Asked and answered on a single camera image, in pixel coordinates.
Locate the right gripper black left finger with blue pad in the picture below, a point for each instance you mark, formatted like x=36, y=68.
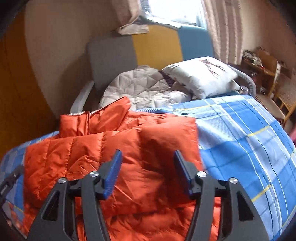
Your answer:
x=56, y=218

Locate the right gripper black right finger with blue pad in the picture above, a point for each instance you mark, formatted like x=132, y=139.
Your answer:
x=239, y=219

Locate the orange quilted down jacket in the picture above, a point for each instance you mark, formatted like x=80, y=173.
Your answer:
x=148, y=201

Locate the blue plaid bed sheet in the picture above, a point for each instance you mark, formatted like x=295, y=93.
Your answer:
x=237, y=137

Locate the maroon cloth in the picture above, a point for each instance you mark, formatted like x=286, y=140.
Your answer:
x=293, y=136

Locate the wooden rattan chair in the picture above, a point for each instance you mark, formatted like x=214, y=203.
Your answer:
x=281, y=102

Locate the white printed pillow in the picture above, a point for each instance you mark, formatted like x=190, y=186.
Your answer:
x=204, y=77

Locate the cluttered wooden side table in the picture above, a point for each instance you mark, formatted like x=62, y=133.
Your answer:
x=264, y=69

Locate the grey quilted blanket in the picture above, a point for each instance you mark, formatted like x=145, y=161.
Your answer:
x=145, y=87

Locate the grey yellow blue headboard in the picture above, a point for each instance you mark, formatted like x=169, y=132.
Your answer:
x=113, y=53

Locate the pink striped curtain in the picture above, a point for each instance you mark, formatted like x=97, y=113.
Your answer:
x=222, y=19

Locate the white bed side rail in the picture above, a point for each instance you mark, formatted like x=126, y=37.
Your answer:
x=80, y=100

